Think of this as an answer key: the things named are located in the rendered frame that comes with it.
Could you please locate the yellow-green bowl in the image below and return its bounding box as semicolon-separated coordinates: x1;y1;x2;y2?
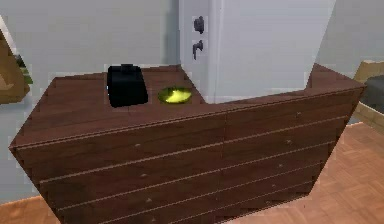
157;86;193;105

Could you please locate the dark brown chest of drawers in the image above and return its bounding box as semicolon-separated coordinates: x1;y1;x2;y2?
8;63;367;224

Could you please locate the black box-shaped object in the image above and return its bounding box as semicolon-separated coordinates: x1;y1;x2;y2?
106;63;149;109

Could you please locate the black door lock knob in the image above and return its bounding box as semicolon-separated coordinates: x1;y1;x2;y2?
193;15;205;35

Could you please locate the tan chair with grey cushion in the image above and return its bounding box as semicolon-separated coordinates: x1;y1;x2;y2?
352;60;384;136

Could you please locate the black door lever handle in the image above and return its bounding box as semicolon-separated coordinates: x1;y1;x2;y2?
192;39;204;61

